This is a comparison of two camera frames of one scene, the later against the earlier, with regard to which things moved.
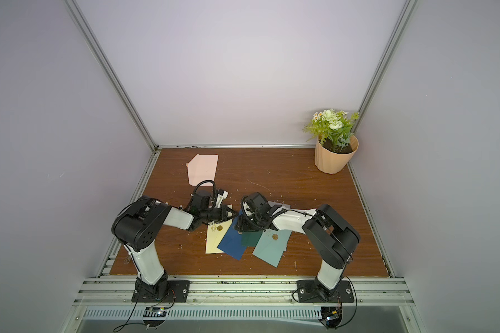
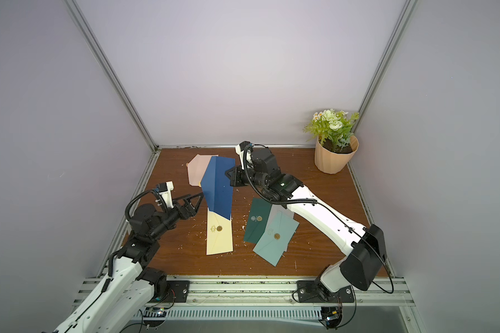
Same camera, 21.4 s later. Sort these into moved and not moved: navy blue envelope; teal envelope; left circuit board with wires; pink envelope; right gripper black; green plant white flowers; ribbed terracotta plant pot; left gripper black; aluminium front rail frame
Moved: navy blue envelope; left gripper black; right gripper black
Not moved: green plant white flowers; left circuit board with wires; ribbed terracotta plant pot; teal envelope; aluminium front rail frame; pink envelope
